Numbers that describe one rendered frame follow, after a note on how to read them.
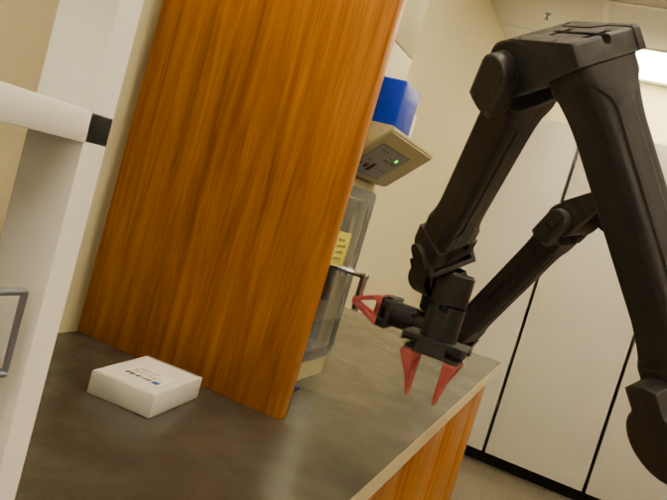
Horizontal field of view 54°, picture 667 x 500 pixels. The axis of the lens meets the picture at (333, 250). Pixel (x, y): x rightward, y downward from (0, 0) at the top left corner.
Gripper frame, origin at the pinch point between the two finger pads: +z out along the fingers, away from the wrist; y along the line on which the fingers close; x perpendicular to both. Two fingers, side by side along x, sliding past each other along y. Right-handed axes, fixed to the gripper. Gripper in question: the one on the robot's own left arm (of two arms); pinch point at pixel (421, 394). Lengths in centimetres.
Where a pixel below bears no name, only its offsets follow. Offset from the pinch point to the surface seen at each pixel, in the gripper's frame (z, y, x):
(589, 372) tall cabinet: 33, -30, -325
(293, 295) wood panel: -6.8, 28.4, -6.2
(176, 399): 13.9, 37.3, 8.3
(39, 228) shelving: -19, 11, 72
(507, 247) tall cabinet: -26, 37, -325
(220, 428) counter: 15.6, 28.3, 7.4
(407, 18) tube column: -67, 33, -36
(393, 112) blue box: -44, 24, -17
